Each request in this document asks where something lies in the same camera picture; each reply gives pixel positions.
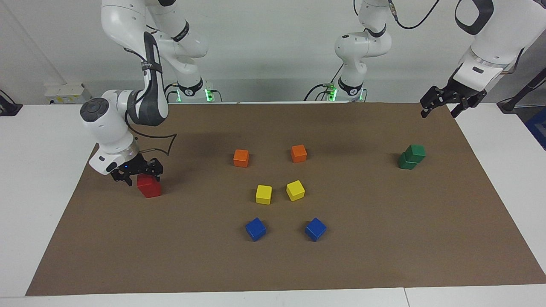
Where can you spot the brown paper table mat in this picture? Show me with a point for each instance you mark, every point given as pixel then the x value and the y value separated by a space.
pixel 170 256

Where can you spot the green wooden cube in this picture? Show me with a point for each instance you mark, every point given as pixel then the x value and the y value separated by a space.
pixel 405 164
pixel 415 153

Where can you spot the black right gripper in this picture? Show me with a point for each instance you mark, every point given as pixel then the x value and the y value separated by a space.
pixel 138 167

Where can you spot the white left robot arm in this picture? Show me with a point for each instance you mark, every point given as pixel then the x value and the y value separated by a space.
pixel 507 30

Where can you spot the blue crate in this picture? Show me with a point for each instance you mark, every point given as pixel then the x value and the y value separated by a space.
pixel 538 128

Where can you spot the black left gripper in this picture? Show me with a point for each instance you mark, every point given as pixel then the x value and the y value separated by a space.
pixel 456 96

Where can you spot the yellow wooden cube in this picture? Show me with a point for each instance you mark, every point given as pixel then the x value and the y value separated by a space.
pixel 295 190
pixel 263 195

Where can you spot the orange wooden cube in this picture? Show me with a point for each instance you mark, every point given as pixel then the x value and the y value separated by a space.
pixel 299 154
pixel 241 158

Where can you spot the blue wooden cube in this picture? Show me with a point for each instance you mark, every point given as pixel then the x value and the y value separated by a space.
pixel 256 229
pixel 315 229

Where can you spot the black stand with base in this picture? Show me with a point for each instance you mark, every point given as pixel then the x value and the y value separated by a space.
pixel 512 104

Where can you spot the black clamp mount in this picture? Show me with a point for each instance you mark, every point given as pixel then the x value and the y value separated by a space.
pixel 8 108

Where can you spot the red wooden cube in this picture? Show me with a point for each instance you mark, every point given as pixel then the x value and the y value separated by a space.
pixel 146 181
pixel 152 192

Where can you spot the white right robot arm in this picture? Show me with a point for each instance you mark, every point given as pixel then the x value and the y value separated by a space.
pixel 106 128

